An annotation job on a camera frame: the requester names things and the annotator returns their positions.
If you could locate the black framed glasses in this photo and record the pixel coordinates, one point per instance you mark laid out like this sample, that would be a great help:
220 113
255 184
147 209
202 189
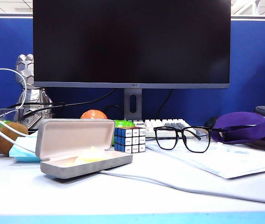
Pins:
193 128

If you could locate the grey suede glasses case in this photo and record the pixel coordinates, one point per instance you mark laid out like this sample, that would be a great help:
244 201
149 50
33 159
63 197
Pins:
76 168

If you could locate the grey monitor stand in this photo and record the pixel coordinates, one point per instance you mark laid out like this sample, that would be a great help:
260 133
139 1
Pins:
126 114

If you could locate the green apple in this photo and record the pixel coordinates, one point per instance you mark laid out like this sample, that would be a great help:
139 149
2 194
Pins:
123 123

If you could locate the white and grey keyboard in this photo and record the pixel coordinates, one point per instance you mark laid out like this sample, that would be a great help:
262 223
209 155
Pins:
155 123

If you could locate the Rubik's cube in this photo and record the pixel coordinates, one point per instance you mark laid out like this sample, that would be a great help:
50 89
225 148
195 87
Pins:
130 140

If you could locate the orange fruit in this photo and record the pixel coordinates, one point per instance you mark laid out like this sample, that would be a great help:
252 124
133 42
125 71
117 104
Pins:
93 114

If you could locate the yellow cleaning cloth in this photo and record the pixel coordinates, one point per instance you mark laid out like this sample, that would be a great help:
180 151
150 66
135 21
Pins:
90 156

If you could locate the black computer monitor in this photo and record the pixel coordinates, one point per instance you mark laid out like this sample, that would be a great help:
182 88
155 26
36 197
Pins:
132 42

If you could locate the black computer mouse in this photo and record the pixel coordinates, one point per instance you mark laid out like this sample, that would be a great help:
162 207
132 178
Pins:
210 122

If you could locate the white paper booklet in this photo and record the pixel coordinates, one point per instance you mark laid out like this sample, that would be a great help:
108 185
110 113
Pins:
216 161

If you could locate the silver robot figurine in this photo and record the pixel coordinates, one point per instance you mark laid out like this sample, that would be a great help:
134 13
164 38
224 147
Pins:
27 67

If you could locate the light blue face mask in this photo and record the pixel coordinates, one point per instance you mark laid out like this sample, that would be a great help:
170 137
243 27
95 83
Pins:
22 156

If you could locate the small green fruit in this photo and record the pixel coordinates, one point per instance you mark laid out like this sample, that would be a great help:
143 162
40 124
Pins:
5 122

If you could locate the brown kiwi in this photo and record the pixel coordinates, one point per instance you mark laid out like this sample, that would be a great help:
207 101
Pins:
5 148

